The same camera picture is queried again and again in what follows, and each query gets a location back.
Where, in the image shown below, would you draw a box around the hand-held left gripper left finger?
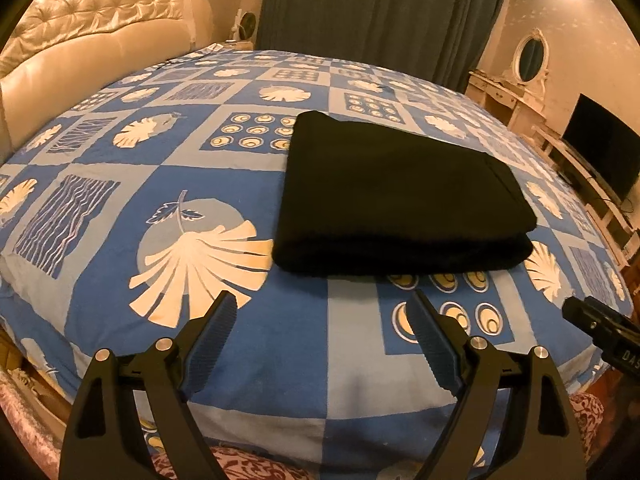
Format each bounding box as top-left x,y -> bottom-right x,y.
59,290 -> 240,480

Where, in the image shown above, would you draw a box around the black pants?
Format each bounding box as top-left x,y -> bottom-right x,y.
272,110 -> 539,279

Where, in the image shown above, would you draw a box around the white dressing table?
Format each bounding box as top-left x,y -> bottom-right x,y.
467,70 -> 547,137

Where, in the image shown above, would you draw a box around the black flat television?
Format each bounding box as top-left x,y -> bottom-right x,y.
561,92 -> 640,204

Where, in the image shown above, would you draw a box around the dark teal curtain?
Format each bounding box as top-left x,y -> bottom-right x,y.
255,0 -> 514,94

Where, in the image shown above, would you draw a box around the pink fluffy cloth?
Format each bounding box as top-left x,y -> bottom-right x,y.
0,372 -> 65,480

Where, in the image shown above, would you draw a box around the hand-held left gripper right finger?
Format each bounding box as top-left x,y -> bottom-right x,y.
406,290 -> 587,480

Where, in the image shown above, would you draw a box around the white television stand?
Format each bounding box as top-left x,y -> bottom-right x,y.
532,124 -> 640,267

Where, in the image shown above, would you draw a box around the oval white-framed mirror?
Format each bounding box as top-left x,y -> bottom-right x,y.
512,28 -> 551,87

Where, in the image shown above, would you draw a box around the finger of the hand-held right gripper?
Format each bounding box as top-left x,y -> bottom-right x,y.
562,296 -> 610,347

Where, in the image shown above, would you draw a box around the cream tufted headboard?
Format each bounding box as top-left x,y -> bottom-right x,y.
0,0 -> 217,164

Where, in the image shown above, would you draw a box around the blue patterned bed sheet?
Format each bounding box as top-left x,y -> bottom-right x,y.
0,49 -> 634,467

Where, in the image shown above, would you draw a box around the small desk fan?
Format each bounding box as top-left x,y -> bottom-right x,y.
232,10 -> 259,44

